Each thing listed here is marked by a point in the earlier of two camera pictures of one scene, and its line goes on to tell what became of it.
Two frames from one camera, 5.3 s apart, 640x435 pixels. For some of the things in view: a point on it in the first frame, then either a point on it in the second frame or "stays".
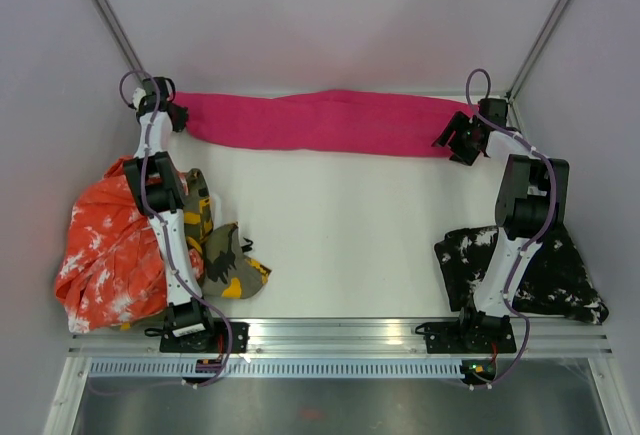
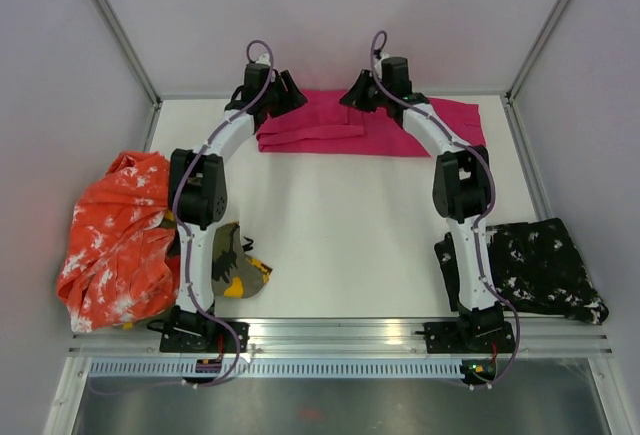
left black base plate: (216, 342) stays
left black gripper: (183, 119) → (293, 99)
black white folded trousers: (555, 282) stays
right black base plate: (473, 333) stays
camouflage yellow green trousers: (229, 270) stays
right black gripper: (460, 122) → (356, 96)
